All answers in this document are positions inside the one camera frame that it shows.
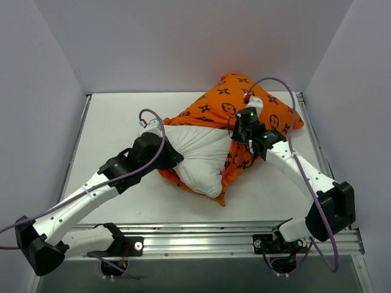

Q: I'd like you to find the white pillow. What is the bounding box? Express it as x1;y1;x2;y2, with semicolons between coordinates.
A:
164;125;232;198

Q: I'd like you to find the orange patterned pillowcase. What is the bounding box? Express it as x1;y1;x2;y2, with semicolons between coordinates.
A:
164;73;304;206

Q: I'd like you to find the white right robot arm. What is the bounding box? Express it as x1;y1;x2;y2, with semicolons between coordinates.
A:
233;107;356;252

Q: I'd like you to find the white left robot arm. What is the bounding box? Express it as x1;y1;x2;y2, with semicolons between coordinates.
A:
15;132;184;277

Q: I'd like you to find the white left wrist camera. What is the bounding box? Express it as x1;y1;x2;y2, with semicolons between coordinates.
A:
138;118;163;137

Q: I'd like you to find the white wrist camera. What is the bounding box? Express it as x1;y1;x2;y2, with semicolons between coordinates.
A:
244;94;263;116
138;118;163;137

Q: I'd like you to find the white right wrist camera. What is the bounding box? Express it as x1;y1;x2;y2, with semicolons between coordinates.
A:
244;94;263;116

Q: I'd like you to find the aluminium table edge rail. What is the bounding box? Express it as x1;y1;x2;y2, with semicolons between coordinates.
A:
58;95;92;202

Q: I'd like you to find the aluminium front mounting rail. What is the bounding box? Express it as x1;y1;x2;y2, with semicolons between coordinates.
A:
60;219;366;262

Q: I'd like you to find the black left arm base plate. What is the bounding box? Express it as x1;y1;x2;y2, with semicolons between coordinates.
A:
87;236;144;258

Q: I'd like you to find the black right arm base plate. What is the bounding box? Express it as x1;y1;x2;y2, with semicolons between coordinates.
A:
252;233;307;255

